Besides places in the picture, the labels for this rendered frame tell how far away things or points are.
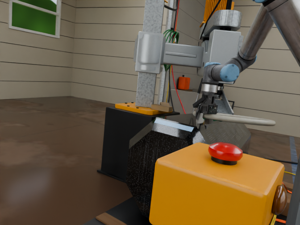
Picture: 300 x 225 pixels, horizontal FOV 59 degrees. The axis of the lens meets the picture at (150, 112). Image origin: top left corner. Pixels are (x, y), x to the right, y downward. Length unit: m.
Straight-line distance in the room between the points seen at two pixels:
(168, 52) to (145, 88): 0.44
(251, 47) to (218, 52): 0.88
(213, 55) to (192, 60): 0.66
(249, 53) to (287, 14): 0.47
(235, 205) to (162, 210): 0.08
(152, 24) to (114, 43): 5.88
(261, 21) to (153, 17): 1.75
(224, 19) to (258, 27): 0.98
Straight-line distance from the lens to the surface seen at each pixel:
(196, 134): 1.82
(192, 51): 2.88
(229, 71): 1.41
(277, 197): 0.31
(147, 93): 2.84
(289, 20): 1.01
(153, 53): 2.76
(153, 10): 2.89
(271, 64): 7.12
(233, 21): 2.28
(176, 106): 5.24
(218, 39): 2.26
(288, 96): 7.10
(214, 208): 0.28
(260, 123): 1.54
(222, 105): 2.17
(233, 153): 0.31
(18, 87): 8.39
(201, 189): 0.28
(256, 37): 1.34
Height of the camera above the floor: 1.17
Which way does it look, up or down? 9 degrees down
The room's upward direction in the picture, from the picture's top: 6 degrees clockwise
